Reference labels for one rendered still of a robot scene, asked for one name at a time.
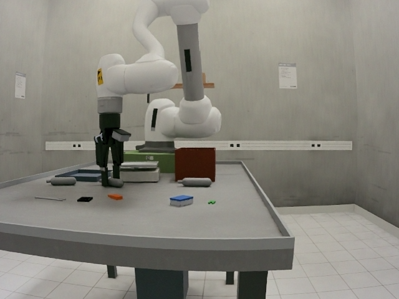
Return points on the orange block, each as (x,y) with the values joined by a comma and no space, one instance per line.
(115,196)

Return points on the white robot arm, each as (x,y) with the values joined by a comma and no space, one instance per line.
(195,118)

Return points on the red open box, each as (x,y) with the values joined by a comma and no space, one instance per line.
(195,163)

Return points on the grey table edge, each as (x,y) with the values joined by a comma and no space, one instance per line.
(155,242)

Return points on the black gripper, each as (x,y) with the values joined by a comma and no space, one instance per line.
(106,123)

